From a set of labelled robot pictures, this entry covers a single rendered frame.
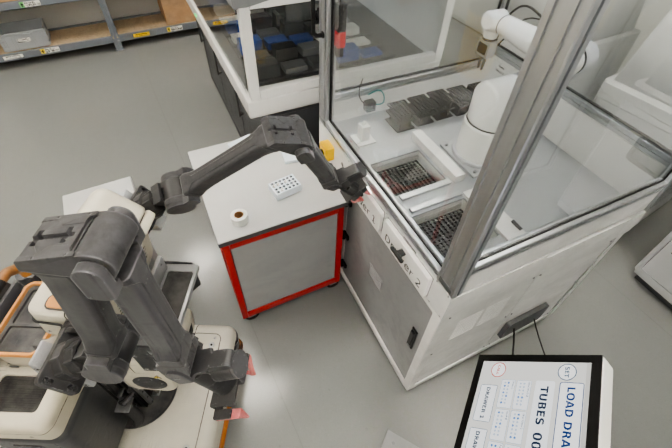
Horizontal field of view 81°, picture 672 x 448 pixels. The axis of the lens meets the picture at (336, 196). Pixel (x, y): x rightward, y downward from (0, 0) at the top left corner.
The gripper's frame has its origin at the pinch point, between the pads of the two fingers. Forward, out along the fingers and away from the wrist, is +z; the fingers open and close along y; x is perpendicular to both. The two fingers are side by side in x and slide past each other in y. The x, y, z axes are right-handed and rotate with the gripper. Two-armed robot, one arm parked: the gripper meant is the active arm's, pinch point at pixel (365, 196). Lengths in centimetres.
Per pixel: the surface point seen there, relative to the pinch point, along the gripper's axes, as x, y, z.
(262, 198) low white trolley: 28.9, -37.1, -11.1
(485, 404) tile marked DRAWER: -81, 0, -12
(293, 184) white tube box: 28.6, -23.8, -4.2
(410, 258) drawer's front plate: -31.9, 0.9, 1.4
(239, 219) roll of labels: 17, -44, -23
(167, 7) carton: 381, -75, 18
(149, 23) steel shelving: 393, -105, 17
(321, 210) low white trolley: 12.9, -21.1, 3.5
